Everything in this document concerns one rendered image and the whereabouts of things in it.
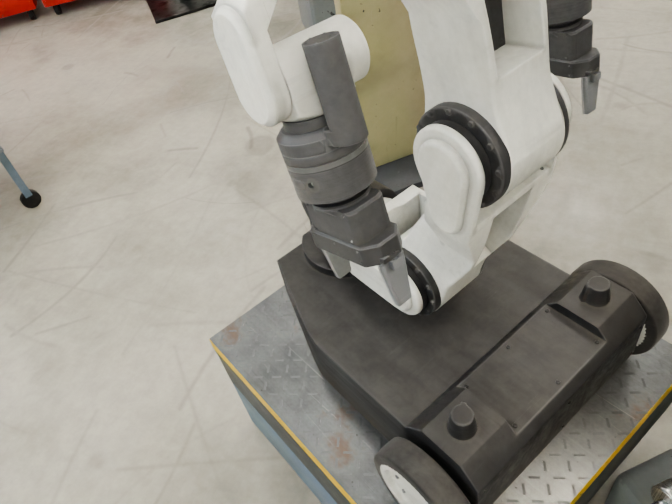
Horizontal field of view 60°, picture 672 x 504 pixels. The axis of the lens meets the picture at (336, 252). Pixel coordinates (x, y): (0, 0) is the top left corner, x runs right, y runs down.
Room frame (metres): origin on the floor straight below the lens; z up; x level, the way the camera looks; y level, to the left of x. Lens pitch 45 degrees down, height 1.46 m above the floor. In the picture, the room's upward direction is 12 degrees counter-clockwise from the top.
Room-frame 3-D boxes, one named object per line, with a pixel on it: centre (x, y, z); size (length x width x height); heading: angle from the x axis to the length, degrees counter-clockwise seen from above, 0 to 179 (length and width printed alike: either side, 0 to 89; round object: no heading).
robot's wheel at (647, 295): (0.65, -0.51, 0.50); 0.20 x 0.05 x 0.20; 32
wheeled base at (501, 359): (0.72, -0.16, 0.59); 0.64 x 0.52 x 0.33; 32
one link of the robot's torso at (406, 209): (0.75, -0.14, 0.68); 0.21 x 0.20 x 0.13; 32
